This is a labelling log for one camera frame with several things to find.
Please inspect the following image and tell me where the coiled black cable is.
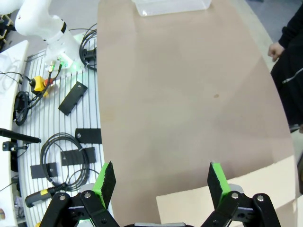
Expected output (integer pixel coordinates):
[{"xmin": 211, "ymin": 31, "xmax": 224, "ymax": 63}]
[
  {"xmin": 39, "ymin": 131, "xmax": 91, "ymax": 190},
  {"xmin": 79, "ymin": 23, "xmax": 98, "ymax": 71}
]

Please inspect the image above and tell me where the yellow emergency stop button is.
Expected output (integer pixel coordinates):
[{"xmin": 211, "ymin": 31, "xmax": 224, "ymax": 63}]
[{"xmin": 30, "ymin": 75, "xmax": 55, "ymax": 98}]

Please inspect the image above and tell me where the clear plastic container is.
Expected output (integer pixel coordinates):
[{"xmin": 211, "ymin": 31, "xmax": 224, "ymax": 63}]
[{"xmin": 131, "ymin": 0, "xmax": 213, "ymax": 17}]

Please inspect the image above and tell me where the person's right forearm black sleeve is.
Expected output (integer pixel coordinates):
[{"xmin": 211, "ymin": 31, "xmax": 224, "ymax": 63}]
[{"xmin": 278, "ymin": 9, "xmax": 303, "ymax": 52}]

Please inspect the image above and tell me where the black power adapter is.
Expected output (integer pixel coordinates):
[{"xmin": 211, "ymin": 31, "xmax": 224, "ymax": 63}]
[{"xmin": 13, "ymin": 91, "xmax": 32, "ymax": 126}]

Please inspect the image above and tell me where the black flat metal plate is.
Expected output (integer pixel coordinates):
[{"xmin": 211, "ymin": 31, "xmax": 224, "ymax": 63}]
[
  {"xmin": 61, "ymin": 147, "xmax": 97, "ymax": 166},
  {"xmin": 30, "ymin": 162, "xmax": 58, "ymax": 179},
  {"xmin": 58, "ymin": 81, "xmax": 87, "ymax": 116},
  {"xmin": 75, "ymin": 128, "xmax": 103, "ymax": 144}
]

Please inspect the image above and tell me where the person's right hand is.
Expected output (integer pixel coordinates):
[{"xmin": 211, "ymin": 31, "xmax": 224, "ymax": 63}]
[{"xmin": 268, "ymin": 42, "xmax": 286, "ymax": 63}]

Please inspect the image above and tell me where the slotted aluminium mounting plate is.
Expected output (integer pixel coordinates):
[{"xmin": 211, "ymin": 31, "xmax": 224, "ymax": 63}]
[{"xmin": 11, "ymin": 33, "xmax": 113, "ymax": 227}]

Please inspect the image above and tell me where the brown cardboard box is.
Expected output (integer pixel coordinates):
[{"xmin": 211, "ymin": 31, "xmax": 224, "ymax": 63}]
[{"xmin": 155, "ymin": 155, "xmax": 303, "ymax": 227}]

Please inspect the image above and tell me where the person in black hoodie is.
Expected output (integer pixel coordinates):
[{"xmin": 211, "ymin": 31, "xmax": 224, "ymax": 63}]
[{"xmin": 269, "ymin": 9, "xmax": 303, "ymax": 133}]

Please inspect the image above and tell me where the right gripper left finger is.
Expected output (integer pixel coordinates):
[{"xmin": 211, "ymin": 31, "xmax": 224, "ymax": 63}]
[{"xmin": 41, "ymin": 160, "xmax": 119, "ymax": 227}]

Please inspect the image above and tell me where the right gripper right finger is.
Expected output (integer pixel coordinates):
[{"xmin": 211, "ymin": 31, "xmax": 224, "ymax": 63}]
[{"xmin": 201, "ymin": 161, "xmax": 283, "ymax": 227}]

